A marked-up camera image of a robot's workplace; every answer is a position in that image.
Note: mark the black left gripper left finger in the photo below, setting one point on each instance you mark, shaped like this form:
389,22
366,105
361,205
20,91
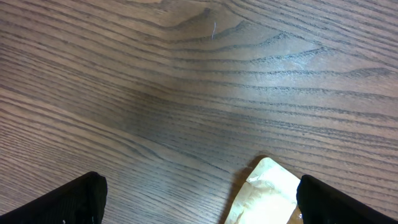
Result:
81,201

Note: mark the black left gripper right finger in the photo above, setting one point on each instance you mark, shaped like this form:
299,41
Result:
320,203

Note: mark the brown snack pouch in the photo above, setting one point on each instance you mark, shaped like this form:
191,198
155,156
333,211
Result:
268,196

